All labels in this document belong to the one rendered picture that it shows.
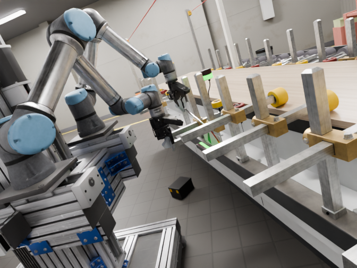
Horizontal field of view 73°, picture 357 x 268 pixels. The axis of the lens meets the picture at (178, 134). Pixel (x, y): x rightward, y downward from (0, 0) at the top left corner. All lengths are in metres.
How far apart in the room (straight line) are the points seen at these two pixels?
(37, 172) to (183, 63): 7.07
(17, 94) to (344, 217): 1.25
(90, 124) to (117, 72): 6.94
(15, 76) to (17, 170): 0.42
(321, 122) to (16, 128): 0.81
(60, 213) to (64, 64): 0.51
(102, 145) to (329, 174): 1.04
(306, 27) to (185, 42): 3.46
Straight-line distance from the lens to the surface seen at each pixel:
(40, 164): 0.97
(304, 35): 8.28
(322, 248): 1.54
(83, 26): 0.99
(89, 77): 1.14
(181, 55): 7.78
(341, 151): 0.69
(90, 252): 1.45
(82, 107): 1.35
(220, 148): 0.79
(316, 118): 0.70
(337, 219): 0.87
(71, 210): 0.95
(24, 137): 0.81
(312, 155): 0.66
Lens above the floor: 1.28
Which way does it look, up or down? 18 degrees down
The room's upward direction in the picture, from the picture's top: 20 degrees counter-clockwise
